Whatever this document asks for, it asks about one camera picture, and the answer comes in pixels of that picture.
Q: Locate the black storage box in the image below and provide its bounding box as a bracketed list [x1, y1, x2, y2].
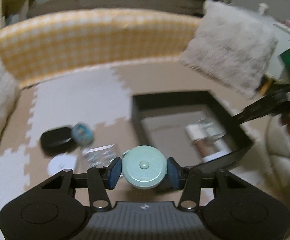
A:
[131, 90, 253, 173]

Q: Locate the clear plastic item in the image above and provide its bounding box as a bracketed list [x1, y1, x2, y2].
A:
[198, 119, 226, 141]

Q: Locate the clear blister pack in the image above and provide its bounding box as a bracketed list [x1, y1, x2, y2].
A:
[82, 144, 117, 168]

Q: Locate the white desk with items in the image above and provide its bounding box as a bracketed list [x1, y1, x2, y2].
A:
[257, 0, 290, 86]

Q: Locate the teal tape roll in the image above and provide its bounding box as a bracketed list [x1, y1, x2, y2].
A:
[71, 122, 95, 146]

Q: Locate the white round puck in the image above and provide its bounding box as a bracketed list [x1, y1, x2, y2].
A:
[46, 153, 77, 176]

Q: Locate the fluffy grey cushion right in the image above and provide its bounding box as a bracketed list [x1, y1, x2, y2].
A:
[180, 0, 279, 99]

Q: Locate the black oval case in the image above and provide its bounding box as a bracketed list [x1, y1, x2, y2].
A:
[40, 126, 77, 157]

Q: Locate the yellow checkered mattress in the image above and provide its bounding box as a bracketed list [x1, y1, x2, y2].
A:
[0, 9, 201, 88]

